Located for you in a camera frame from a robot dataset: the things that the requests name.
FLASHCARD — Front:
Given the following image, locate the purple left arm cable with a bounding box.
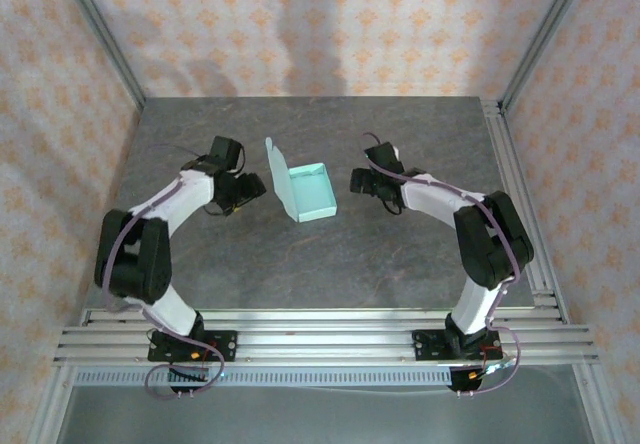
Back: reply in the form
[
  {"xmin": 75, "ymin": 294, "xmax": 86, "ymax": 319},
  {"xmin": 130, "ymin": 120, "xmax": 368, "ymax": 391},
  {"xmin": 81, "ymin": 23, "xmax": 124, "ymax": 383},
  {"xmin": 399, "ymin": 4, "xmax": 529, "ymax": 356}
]
[{"xmin": 102, "ymin": 142, "xmax": 226, "ymax": 401}]

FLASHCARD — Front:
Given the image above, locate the aluminium side rail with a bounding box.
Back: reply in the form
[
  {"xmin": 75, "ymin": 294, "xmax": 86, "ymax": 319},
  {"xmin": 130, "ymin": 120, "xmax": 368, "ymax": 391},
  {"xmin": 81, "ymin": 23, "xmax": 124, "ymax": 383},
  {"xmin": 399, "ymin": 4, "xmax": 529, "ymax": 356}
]
[{"xmin": 482, "ymin": 101, "xmax": 571, "ymax": 323}]

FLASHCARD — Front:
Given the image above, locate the aluminium extrusion rail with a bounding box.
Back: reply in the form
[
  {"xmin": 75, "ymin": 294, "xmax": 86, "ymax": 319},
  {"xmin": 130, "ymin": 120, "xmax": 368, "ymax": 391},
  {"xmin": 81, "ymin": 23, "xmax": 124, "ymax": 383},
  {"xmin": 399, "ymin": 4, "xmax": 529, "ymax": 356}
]
[
  {"xmin": 52, "ymin": 346, "xmax": 600, "ymax": 366},
  {"xmin": 82, "ymin": 307, "xmax": 569, "ymax": 326},
  {"xmin": 59, "ymin": 327, "xmax": 594, "ymax": 348}
]

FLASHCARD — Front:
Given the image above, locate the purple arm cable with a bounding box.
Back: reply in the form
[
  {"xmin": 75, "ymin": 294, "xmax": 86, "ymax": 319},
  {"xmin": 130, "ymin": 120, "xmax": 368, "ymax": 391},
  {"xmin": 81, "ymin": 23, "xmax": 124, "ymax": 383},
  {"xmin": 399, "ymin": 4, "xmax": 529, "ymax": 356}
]
[
  {"xmin": 102, "ymin": 142, "xmax": 226, "ymax": 401},
  {"xmin": 362, "ymin": 132, "xmax": 525, "ymax": 396}
]

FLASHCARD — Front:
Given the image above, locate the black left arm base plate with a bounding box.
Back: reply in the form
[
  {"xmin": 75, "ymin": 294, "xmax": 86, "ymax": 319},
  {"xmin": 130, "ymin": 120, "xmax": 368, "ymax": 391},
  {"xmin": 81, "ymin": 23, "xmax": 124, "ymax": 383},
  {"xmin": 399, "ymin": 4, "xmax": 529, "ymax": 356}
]
[{"xmin": 148, "ymin": 330, "xmax": 237, "ymax": 363}]

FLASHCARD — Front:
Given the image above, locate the grey slotted cable duct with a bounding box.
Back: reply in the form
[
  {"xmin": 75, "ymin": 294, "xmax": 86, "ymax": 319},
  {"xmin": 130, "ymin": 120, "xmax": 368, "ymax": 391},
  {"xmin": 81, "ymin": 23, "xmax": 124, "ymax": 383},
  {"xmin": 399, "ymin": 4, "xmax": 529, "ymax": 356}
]
[{"xmin": 74, "ymin": 367, "xmax": 454, "ymax": 388}]

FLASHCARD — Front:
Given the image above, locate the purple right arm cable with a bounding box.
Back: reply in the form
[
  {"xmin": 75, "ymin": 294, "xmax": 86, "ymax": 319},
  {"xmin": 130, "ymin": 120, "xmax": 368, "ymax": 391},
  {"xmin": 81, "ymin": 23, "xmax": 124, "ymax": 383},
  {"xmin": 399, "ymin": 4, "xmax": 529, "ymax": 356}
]
[{"xmin": 362, "ymin": 132, "xmax": 525, "ymax": 396}]

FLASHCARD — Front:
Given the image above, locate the aluminium frame post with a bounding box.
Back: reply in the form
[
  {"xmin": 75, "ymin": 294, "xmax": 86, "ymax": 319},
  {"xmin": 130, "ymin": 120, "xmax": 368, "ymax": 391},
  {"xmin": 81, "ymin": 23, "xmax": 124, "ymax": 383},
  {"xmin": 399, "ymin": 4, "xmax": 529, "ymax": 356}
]
[
  {"xmin": 54, "ymin": 0, "xmax": 147, "ymax": 110},
  {"xmin": 498, "ymin": 0, "xmax": 597, "ymax": 110}
]

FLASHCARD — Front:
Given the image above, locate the light teal paper box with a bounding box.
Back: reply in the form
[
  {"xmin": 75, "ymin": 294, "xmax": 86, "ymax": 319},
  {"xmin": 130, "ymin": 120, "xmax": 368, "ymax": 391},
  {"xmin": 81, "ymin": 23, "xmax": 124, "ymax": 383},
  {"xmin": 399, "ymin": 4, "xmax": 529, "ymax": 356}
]
[{"xmin": 263, "ymin": 136, "xmax": 337, "ymax": 224}]

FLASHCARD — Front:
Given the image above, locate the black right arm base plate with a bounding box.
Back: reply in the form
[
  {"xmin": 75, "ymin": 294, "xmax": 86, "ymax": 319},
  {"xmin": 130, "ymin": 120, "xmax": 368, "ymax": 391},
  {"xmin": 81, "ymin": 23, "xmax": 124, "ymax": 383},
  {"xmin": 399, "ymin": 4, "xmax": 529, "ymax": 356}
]
[{"xmin": 412, "ymin": 328, "xmax": 503, "ymax": 363}]

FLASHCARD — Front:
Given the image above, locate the aluminium frame leg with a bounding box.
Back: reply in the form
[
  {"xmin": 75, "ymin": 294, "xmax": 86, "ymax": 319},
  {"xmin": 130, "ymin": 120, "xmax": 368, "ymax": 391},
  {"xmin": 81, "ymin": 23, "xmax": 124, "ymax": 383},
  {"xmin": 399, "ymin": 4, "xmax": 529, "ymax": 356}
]
[
  {"xmin": 573, "ymin": 364, "xmax": 617, "ymax": 444},
  {"xmin": 29, "ymin": 364, "xmax": 76, "ymax": 444}
]

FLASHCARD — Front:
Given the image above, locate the grey metal lower panel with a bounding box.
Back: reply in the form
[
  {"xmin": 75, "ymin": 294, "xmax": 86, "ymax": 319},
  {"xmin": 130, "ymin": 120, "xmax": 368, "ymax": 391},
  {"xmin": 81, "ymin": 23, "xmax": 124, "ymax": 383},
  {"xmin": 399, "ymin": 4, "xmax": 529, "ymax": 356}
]
[{"xmin": 59, "ymin": 386, "xmax": 601, "ymax": 444}]

